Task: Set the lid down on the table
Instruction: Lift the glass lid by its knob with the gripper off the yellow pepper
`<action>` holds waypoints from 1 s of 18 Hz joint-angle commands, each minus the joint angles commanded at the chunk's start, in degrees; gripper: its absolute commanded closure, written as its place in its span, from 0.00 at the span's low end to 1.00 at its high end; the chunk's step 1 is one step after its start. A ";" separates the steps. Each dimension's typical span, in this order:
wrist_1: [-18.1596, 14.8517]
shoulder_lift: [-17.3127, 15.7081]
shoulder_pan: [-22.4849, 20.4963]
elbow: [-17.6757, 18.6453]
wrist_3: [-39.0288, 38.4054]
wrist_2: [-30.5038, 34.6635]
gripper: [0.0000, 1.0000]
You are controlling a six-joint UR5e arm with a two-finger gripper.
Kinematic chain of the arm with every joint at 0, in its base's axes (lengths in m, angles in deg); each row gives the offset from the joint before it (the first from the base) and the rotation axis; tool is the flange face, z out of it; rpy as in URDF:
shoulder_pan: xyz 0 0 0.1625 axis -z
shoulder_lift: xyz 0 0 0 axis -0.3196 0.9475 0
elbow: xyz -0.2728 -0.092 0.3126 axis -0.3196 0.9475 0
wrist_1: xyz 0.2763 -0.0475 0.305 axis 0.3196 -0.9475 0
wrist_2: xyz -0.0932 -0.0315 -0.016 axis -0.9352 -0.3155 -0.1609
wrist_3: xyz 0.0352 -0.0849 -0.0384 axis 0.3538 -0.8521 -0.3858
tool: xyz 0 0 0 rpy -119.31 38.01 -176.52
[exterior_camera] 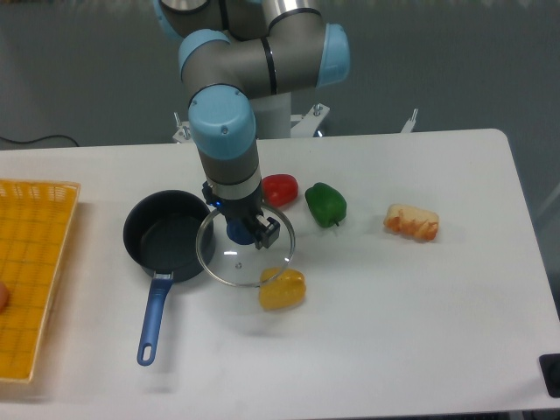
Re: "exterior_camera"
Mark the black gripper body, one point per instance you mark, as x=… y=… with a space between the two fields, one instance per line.
x=247 y=209

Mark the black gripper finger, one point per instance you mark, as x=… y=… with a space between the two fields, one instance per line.
x=266 y=232

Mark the glass lid with blue knob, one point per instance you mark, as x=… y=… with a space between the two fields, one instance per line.
x=249 y=265

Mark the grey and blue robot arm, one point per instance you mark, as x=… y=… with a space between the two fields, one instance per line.
x=231 y=53

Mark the red bell pepper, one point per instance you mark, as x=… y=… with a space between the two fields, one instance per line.
x=279 y=189

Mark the yellow bell pepper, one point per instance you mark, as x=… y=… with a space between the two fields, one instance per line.
x=284 y=291

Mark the green bell pepper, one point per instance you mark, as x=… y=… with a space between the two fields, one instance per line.
x=327 y=205

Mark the toy bread loaf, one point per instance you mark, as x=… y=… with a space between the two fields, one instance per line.
x=412 y=221

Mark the yellow woven basket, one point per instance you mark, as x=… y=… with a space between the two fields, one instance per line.
x=36 y=218

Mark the black object at table edge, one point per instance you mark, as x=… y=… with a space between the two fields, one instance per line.
x=550 y=366

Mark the dark pot with blue handle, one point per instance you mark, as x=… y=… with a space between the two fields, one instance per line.
x=160 y=234

